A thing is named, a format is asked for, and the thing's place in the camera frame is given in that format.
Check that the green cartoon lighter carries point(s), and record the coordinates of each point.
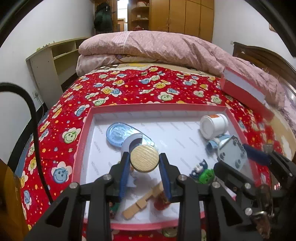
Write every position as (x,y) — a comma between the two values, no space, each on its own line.
(112,209)

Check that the white wall socket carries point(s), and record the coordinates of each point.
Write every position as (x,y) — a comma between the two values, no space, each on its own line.
(36,95)

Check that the red printed blanket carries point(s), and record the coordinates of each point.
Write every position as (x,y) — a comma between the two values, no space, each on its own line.
(115,88)

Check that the red cardboard box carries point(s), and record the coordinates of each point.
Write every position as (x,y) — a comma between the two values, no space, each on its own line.
(173,139)

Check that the brown wooden furniture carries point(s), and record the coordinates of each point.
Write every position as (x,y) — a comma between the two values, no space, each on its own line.
(9,204)

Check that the silver metal clip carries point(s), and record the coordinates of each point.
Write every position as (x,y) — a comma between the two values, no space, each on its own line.
(263,222)

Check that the blue transparent correction tape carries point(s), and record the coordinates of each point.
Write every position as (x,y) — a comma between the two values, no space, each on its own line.
(118,134)

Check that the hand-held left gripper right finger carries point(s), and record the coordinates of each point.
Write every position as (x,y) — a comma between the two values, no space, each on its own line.
(165,178)

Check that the pink quilt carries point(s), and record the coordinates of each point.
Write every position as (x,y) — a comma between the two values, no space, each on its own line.
(161,46)

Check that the red and gold toy figure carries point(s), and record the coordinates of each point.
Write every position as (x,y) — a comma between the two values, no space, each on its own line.
(160,204)

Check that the beige wooden shelf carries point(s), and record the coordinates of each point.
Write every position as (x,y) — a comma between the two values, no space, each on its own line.
(44,69)

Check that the round wooden disc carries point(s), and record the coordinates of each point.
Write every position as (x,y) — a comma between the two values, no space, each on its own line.
(144,157)

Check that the wooden puzzle piece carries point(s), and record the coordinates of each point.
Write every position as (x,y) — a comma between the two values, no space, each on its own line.
(134,209)

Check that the green headed toy figure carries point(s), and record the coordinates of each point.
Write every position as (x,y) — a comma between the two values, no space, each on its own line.
(207,176)

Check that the dark hanging coat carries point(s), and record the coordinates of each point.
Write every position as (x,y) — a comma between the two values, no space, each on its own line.
(103,20)

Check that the red cardboard box lid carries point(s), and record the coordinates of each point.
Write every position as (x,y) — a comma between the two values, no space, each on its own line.
(240,92)

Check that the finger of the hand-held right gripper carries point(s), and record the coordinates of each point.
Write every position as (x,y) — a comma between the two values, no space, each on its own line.
(235,178)
(259,155)

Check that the wooden wardrobe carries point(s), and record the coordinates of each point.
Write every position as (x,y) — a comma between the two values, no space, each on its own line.
(185,16)

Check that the white charger plug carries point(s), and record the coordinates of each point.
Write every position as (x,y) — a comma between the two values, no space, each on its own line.
(129,141)

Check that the white pill bottle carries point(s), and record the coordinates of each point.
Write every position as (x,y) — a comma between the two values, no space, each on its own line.
(212,126)

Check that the grey metal bracket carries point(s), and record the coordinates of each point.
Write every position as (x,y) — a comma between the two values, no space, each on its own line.
(231,155)

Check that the dark wooden headboard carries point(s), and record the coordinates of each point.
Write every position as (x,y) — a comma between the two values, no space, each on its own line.
(266,55)

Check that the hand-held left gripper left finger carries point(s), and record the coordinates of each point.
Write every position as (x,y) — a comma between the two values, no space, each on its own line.
(123,178)

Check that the wooden corner shelf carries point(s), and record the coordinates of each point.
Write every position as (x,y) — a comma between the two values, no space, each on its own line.
(138,16)

